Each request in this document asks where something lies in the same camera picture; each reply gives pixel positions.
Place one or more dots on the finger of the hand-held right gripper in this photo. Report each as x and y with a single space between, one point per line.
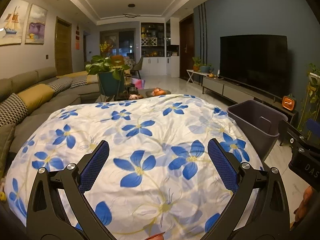
295 136
314 125

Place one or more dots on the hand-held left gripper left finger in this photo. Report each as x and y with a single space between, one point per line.
95 165

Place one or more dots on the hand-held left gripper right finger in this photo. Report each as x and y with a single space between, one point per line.
222 165

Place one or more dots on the grey trash bin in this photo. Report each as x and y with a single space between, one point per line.
247 112

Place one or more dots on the person's right hand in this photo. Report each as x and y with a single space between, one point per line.
303 205

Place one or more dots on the orange retro radio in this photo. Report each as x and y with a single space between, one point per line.
289 103

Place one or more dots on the trailing plant white pot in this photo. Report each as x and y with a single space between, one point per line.
315 76

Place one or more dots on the blue floral blanket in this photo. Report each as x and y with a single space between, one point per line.
155 135

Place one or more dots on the pig figurine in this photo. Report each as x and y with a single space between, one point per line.
133 96

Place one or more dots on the grey TV cabinet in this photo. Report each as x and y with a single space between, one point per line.
215 86

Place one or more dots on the potted plant teal pot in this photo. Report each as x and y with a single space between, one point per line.
110 85

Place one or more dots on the black television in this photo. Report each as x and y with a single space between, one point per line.
252 65

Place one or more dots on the dark coffee table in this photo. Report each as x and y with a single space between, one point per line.
149 93

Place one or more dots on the glass jar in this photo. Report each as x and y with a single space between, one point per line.
128 81

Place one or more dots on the small pumpkin ornament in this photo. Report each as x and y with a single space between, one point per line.
211 75

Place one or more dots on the pink gift bag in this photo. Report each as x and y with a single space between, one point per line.
138 83

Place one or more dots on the yellow cushion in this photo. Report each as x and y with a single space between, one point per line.
75 74
35 95

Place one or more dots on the orange toy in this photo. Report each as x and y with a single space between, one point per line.
159 91

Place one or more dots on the plant in blue pot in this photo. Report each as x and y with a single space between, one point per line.
205 69

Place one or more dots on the white side table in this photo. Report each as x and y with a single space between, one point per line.
193 71

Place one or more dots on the large checked cushion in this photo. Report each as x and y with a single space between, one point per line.
11 110

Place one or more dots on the plant in orange pot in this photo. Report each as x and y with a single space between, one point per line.
196 67

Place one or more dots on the orange chair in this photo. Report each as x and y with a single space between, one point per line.
117 60

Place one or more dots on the grey dining chair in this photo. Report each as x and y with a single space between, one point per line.
137 66

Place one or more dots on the grey green sofa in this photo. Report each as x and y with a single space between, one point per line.
30 76

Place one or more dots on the white display cabinet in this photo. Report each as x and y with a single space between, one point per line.
155 66

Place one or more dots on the yellow flowers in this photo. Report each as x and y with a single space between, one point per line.
104 48

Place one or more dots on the light wooden door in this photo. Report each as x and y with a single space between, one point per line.
63 47

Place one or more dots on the dark wooden door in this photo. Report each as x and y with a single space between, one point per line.
186 47

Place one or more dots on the glass sliding door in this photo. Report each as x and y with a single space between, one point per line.
125 42

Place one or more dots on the purple painting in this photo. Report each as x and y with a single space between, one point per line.
36 26

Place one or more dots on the sailing ship painting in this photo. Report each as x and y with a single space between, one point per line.
13 22

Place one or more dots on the red wall hangings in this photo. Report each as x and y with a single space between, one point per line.
77 41

